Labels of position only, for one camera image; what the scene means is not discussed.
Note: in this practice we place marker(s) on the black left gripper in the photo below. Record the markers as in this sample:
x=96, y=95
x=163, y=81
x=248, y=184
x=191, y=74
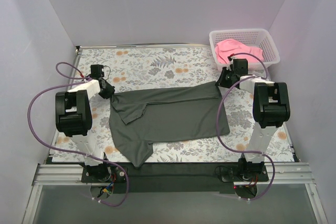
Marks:
x=108, y=92

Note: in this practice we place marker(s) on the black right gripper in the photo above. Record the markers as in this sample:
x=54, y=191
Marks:
x=222, y=80

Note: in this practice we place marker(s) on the dark grey t shirt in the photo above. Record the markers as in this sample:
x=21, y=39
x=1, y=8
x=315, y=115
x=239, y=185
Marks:
x=140, y=118

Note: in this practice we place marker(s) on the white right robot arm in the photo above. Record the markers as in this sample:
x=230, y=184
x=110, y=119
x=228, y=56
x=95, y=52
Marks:
x=270, y=110

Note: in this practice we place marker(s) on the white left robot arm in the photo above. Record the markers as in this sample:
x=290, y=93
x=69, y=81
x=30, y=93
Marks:
x=74, y=119

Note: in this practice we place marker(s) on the pink t shirt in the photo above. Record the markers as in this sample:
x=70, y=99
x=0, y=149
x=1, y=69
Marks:
x=228, y=47

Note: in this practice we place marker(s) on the white plastic laundry basket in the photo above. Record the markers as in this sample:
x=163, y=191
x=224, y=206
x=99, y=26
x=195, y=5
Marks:
x=255, y=45

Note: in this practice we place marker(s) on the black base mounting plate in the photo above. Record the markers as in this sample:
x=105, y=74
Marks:
x=189, y=177

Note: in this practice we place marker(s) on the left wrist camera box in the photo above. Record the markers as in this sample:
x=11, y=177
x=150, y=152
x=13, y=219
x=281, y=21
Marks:
x=96, y=71

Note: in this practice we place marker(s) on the aluminium frame rail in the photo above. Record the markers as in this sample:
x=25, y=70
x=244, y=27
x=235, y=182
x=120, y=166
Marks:
x=68, y=174

